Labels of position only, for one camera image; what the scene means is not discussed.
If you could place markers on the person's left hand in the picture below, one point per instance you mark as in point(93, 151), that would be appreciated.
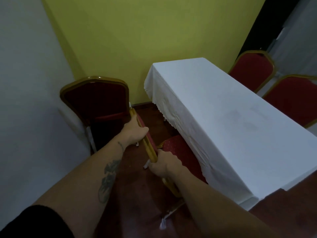
point(132, 132)

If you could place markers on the person's right hand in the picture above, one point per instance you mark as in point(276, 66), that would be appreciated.
point(167, 166)

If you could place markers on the person's left fingers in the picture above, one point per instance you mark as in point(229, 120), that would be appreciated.
point(143, 133)

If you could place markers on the person's right fingers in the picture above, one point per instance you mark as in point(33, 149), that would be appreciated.
point(154, 169)

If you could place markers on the red dotted chair gold frame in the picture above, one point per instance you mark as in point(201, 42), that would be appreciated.
point(184, 153)

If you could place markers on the person's left forearm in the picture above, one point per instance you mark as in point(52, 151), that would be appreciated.
point(99, 175)

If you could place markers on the person's right forearm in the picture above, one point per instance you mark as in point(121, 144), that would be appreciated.
point(213, 208)

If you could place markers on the white tablecloth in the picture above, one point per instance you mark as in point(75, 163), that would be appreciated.
point(223, 126)

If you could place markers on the black sleeve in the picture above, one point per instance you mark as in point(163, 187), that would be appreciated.
point(32, 224)

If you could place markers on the dark red chair gold frame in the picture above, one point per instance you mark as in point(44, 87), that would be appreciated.
point(99, 101)

